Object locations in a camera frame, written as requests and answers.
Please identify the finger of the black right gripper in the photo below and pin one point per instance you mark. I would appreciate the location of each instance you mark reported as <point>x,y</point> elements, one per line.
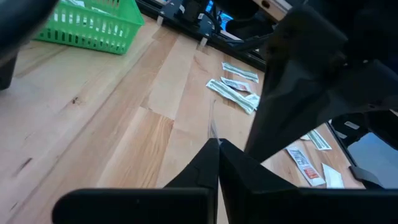
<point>295,77</point>
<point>360,90</point>

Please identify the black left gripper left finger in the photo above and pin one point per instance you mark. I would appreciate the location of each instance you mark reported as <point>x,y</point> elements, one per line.
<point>140,205</point>

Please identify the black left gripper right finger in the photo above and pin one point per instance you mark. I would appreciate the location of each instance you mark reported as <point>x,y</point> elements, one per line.
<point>280,205</point>

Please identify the green plastic basket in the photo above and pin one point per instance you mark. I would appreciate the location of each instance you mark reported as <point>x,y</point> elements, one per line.
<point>93,34</point>

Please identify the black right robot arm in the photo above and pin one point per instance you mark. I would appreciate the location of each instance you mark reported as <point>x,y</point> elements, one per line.
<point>245,28</point>

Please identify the white antiseptic towelette packet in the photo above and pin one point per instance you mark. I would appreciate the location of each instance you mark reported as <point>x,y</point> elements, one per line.
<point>254,99</point>

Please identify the white packet with red print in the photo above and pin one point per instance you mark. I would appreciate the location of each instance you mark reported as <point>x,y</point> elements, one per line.
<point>306,165</point>
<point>237,85</point>

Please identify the plain white packet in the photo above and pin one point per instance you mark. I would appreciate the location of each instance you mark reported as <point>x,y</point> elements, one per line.
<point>332,175</point>

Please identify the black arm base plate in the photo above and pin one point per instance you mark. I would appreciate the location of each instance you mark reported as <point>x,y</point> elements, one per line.
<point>174,9</point>

